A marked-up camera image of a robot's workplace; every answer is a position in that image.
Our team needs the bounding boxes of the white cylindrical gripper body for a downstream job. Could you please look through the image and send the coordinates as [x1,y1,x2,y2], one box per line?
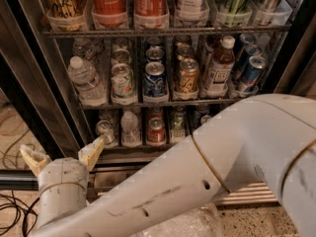
[38,158,89,227]

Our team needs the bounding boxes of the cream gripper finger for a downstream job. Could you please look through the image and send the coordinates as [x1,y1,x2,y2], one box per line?
[78,136,105,171]
[20,144,51,177]

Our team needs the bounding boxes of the clear front water bottle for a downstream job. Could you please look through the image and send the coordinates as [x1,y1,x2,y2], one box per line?
[67,56,107,107]

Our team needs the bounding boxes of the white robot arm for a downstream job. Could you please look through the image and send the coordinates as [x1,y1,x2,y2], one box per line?
[32,94,316,237]

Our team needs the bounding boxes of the clear water bottle bottom shelf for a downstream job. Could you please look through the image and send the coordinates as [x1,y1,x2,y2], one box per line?
[120,111,141,147]

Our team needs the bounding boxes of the red Coke can bottom shelf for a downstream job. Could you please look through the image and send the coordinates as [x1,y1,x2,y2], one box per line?
[147,118,165,144]

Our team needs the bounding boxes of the glass fridge door left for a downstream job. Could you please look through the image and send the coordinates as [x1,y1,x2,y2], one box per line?
[0,54,67,192]

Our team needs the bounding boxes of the clear rear water bottle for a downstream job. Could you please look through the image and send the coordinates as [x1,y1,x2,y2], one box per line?
[72,38,97,62]

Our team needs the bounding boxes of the stainless steel fridge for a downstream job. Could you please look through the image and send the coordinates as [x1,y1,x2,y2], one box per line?
[0,0,316,205]

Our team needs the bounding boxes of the blue Pepsi can bottom shelf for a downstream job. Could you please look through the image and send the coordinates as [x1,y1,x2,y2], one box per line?
[194,106,211,128]

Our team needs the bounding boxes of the amber tea bottle white cap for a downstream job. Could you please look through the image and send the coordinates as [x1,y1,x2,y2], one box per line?
[203,36,235,91]

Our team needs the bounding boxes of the yellow LaCroix can top shelf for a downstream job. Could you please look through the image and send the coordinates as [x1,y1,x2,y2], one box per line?
[39,0,87,20]

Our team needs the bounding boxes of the blue Pepsi front can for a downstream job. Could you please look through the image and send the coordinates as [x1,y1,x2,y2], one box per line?
[144,62,167,98]

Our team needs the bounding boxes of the green white middle can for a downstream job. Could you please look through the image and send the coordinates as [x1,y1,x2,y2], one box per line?
[111,48,130,65]

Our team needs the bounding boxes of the blue Pepsi middle can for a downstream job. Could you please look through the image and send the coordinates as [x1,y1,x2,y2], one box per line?
[145,47,165,63]

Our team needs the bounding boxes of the orange LaCroix front can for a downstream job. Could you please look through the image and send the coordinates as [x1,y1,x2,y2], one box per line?
[175,58,199,94]

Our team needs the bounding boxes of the orange lacroix can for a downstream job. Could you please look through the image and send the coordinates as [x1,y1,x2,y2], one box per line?
[175,58,199,94]
[176,44,196,61]

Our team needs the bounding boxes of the clear plastic bag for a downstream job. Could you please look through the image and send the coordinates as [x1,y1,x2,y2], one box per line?
[130,203,224,237]

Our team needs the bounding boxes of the orange LaCroix middle can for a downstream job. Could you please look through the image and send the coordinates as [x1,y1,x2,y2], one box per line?
[176,44,196,61]

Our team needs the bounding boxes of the red Coca-Cola can left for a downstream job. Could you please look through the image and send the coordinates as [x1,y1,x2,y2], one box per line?
[94,0,126,28]

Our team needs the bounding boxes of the red coca-cola can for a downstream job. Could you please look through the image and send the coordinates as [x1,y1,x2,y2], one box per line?
[134,0,166,17]
[94,0,126,28]

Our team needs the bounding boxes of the red Coca-Cola can right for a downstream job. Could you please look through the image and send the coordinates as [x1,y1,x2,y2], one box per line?
[134,0,166,17]

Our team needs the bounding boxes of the blue Red Bull front can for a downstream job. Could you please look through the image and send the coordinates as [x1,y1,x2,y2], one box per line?
[237,55,268,92]

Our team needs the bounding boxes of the blue red bull can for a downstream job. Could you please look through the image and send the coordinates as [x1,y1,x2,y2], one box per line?
[232,44,262,81]
[237,55,268,92]

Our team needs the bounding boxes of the blue Red Bull middle can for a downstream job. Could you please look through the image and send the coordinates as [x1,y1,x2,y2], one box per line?
[232,44,262,81]

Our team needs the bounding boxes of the black and orange floor cables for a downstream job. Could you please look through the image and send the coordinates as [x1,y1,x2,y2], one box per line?
[0,191,40,237]

